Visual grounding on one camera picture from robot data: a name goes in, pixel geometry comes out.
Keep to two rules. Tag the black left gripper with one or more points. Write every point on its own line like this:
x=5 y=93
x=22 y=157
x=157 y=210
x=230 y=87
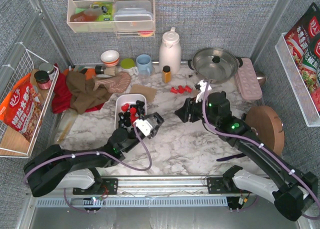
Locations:
x=155 y=125

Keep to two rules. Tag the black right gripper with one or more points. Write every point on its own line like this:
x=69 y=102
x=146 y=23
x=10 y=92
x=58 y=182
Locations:
x=191 y=108

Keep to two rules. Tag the red coffee capsule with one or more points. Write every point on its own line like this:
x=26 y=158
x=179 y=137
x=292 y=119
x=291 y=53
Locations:
x=125 y=107
x=133 y=114

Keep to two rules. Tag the black coffee capsule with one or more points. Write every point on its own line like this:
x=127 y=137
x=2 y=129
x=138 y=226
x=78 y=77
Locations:
x=140 y=107

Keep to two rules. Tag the white plastic storage basket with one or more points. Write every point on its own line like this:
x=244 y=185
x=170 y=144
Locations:
x=127 y=99

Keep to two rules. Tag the tan scouring pad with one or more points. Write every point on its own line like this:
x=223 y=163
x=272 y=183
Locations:
x=148 y=92

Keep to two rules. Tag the pink striped towel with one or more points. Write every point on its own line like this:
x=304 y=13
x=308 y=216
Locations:
x=117 y=84

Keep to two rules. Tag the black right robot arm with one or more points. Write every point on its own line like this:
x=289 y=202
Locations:
x=291 y=191

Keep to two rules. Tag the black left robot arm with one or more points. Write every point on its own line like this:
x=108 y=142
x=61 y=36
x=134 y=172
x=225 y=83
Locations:
x=45 y=171

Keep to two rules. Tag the steel pot with lid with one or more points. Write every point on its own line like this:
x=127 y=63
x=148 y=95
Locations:
x=215 y=65

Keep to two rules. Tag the pink egg tray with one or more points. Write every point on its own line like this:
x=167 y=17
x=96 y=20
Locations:
x=246 y=80

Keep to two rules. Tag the clear glass cup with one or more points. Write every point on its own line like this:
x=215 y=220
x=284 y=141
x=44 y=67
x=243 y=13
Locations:
x=144 y=78

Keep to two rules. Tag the round wooden board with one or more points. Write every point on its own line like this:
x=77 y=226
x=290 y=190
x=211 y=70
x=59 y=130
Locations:
x=268 y=127

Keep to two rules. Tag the orange spice bottle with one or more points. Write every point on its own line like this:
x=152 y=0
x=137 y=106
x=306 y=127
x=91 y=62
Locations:
x=166 y=74

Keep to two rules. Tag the steel ladle bowl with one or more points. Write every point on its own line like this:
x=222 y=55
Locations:
x=261 y=77

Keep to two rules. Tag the blue mug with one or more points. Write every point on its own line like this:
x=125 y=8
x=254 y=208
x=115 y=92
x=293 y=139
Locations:
x=144 y=63

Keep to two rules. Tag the green lidded white cup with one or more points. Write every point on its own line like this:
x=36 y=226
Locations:
x=128 y=65

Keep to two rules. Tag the glass jar lying down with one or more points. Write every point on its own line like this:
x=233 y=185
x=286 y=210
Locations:
x=104 y=70

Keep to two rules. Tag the white thermos jug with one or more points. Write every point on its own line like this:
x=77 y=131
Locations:
x=170 y=51

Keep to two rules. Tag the brown cloth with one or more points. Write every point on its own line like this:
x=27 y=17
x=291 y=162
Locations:
x=83 y=96

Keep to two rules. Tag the white orange striped bowl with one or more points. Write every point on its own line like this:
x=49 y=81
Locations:
x=110 y=58

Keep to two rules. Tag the red cloth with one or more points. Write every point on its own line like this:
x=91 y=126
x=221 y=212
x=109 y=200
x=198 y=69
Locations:
x=62 y=95

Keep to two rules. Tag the clear plastic food containers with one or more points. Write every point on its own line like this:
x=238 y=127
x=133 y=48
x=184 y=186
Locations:
x=133 y=15

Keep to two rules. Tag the dark lidded red jar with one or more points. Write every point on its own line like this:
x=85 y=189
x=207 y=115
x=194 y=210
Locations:
x=42 y=79

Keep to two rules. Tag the red seasoning packet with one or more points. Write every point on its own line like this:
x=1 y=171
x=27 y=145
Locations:
x=303 y=41

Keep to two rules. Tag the silver lidded jar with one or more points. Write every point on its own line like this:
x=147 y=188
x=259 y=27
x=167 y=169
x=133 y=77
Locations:
x=49 y=68

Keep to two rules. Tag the green packet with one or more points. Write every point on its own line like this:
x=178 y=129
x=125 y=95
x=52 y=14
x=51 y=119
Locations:
x=107 y=9

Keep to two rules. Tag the orange snack bag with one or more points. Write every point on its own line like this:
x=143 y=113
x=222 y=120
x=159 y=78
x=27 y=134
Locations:
x=20 y=110

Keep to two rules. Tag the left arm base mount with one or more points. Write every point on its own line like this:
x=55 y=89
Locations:
x=109 y=186

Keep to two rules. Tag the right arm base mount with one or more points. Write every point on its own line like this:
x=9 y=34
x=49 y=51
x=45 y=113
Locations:
x=221 y=185

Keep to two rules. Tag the white right wall basket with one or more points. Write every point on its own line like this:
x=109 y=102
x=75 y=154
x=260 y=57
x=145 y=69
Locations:
x=302 y=95

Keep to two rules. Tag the cream wall shelf basket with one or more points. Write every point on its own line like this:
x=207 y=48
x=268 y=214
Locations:
x=81 y=19

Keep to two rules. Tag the white wire wall basket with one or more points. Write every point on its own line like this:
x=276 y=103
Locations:
x=12 y=143

